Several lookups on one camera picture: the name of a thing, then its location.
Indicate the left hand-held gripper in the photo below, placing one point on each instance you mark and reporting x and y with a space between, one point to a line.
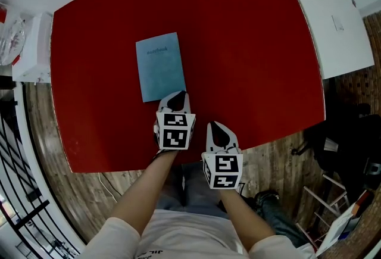
175 131

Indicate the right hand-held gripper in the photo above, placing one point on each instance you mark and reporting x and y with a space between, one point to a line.
223 170

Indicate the blue notebook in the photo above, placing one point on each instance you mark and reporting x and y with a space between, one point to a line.
160 67

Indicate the person's left forearm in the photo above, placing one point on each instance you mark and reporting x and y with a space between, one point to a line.
146 189

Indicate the person's right forearm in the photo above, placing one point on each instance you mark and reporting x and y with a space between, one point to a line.
241 216

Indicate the person's grey trousers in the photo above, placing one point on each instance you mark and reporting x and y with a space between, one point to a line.
199 189

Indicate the person's black shoe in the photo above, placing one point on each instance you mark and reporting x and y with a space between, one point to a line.
266 196

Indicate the person's white shirt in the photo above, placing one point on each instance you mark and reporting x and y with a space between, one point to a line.
190 237

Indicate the person's dark jeans leg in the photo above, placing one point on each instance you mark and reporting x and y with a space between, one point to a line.
282 222

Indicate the white metal rack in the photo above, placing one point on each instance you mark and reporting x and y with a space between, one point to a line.
324 201

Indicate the black office chair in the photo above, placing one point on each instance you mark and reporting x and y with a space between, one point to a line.
351 144

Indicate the white storage box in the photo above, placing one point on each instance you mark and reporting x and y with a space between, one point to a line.
32 49

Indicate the white paper label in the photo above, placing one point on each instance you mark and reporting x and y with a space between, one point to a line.
337 23

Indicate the clear plastic bag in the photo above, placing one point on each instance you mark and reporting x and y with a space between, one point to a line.
12 40

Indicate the black metal railing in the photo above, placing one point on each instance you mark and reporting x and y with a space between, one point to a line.
18 180

